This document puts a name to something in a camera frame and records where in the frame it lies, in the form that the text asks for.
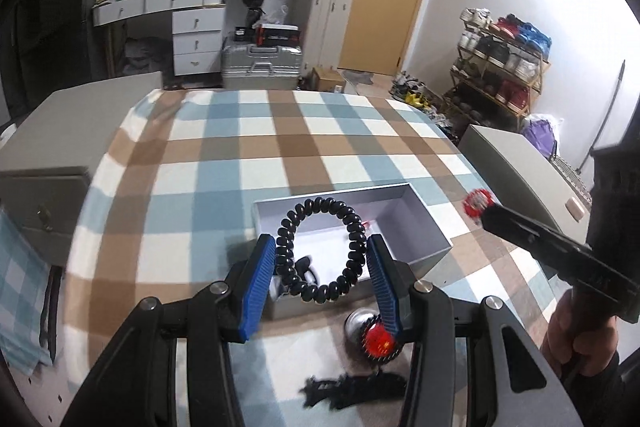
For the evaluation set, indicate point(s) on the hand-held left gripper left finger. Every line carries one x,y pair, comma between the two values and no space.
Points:
257,287

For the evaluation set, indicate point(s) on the grey floor mat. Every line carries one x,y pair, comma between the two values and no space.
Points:
360,78

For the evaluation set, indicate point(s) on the small black box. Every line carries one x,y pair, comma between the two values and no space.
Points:
244,33

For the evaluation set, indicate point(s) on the grey jewelry box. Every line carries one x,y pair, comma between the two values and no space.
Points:
405,217

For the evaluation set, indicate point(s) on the white desk with drawers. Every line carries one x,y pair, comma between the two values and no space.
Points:
197,42

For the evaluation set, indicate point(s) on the purple bag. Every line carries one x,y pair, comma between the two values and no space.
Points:
542,137

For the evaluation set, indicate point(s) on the grey nightstand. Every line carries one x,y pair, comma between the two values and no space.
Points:
515,167
50,132

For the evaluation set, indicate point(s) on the black hair claw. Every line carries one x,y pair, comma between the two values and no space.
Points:
350,392

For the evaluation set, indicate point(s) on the white suitcase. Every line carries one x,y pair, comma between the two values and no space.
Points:
322,27

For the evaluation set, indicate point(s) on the pile of shoes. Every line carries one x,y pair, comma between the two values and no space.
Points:
415,94

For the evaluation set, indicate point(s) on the person's right forearm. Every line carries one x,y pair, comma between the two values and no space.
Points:
617,402

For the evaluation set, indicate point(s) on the grey clothes pile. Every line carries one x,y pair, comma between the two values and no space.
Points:
145,57

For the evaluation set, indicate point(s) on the cardboard box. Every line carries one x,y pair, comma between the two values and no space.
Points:
327,79

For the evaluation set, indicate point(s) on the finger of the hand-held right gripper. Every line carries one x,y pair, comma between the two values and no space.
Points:
525,232

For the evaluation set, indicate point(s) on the blue checked cloth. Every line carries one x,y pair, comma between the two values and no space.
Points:
20,287

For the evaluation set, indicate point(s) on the wooden shoe rack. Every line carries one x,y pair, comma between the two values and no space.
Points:
495,67

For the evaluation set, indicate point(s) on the person's right hand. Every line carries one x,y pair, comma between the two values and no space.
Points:
592,349

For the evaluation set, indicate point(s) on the silver metal dome ornament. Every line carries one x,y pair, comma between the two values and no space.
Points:
356,326

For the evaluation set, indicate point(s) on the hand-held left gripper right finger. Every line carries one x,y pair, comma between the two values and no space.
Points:
382,287

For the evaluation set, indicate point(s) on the dark wardrobe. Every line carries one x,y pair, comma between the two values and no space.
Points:
45,17

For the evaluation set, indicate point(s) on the black pole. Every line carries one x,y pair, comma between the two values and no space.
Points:
607,117

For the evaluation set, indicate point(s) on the black white hair accessory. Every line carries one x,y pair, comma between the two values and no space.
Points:
306,269

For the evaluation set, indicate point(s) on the black box with red stripe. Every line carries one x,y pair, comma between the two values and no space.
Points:
277,35

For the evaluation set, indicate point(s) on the plaid blanket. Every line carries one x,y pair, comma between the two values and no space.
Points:
250,147

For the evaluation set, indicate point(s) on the silver suitcase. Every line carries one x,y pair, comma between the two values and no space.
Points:
260,67

